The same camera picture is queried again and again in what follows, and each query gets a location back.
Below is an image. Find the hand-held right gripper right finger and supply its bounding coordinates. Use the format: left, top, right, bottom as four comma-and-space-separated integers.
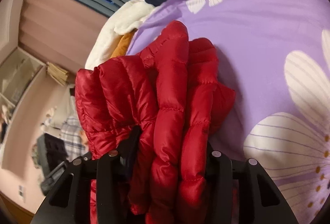
205, 141, 299, 224

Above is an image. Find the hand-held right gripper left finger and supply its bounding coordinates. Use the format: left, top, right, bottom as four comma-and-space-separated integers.
32, 126, 142, 224

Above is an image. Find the large red puffer jacket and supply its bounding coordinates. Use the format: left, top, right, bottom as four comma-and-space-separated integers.
75, 20, 236, 224

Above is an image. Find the plaid pillow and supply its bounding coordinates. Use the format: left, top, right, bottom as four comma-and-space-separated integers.
60, 116, 87, 160

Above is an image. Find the beige tasselled hanging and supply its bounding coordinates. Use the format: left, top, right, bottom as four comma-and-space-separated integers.
46, 61, 70, 87

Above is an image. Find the pink curtain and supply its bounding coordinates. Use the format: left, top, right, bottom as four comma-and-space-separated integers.
17, 0, 134, 72

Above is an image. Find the orange garment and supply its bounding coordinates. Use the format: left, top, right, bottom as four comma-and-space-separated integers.
111, 32, 136, 58

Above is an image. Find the white fleece garment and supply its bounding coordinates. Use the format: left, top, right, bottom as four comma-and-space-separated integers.
85, 0, 155, 70

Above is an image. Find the purple floral blanket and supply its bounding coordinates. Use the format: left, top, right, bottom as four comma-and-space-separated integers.
127, 0, 330, 224

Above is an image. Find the cream wall shelf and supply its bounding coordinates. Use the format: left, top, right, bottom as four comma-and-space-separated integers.
0, 47, 48, 137

